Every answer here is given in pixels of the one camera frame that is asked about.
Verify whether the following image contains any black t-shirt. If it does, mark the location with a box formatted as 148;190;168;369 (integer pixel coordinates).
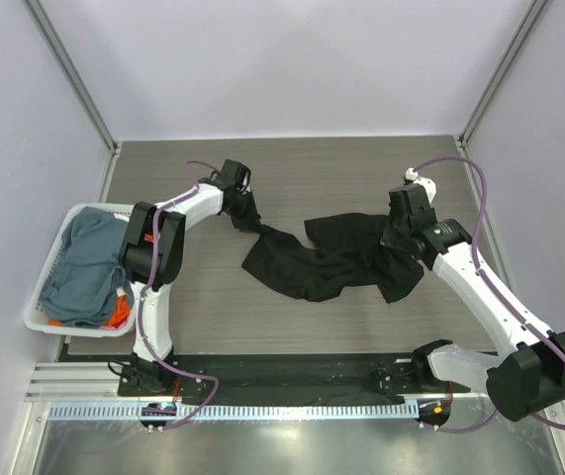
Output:
232;213;424;304

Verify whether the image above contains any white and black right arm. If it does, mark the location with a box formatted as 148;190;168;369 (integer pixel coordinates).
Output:
382;209;565;422

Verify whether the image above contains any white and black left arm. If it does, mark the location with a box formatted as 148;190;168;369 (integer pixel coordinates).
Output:
118;178;258;396

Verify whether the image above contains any orange garment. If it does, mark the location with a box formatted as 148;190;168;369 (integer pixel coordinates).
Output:
73;294;132;331

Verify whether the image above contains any grey-blue t-shirt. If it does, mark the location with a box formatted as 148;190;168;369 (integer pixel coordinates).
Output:
39;207;135;328

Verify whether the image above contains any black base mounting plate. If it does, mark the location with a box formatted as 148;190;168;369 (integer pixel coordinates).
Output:
108;353;469;407

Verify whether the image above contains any white plastic laundry basket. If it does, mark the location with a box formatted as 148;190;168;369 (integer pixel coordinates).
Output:
23;203;137;337

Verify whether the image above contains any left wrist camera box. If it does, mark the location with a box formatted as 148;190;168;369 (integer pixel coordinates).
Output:
214;159;251;193

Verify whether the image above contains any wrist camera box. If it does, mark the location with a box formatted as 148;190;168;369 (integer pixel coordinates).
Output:
214;159;251;193
389;178;437;219

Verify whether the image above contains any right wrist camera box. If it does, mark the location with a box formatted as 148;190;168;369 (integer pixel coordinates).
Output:
389;178;437;219

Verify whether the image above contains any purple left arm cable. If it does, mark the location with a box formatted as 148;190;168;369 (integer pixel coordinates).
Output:
136;158;220;431

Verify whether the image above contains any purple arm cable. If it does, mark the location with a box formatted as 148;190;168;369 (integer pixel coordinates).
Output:
136;158;220;431
410;155;565;434

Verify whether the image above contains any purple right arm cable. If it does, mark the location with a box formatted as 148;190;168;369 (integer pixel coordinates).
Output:
410;155;565;434

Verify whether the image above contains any slotted white cable duct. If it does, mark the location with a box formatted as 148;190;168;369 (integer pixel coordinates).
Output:
47;401;419;423

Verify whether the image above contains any left aluminium frame post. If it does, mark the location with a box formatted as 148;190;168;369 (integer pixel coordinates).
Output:
22;0;123;155

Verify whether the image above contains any aluminium frame post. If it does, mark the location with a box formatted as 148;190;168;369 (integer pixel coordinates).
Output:
454;0;552;150
22;0;123;155

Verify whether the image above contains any right aluminium frame post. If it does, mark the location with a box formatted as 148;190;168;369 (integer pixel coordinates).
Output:
454;0;552;150

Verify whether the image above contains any aluminium front rail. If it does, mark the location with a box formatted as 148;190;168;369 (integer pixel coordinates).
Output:
24;360;125;402

